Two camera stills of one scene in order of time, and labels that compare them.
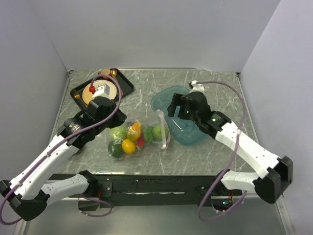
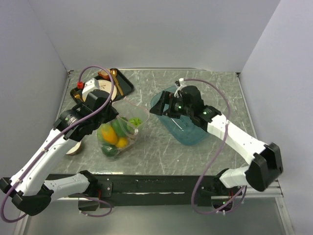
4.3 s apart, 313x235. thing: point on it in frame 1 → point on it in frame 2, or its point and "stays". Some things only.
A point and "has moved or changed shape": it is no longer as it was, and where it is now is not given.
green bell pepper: (147, 134) → (120, 128)
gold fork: (78, 96) stays
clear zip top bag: (133, 137) → (116, 135)
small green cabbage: (157, 132) → (135, 121)
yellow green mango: (134, 131) → (109, 134)
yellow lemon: (128, 146) → (122, 143)
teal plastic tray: (183, 131) stays
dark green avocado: (116, 151) has moved or changed shape
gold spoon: (114, 73) stays
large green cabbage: (119, 133) → (100, 136)
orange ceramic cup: (105, 71) stays
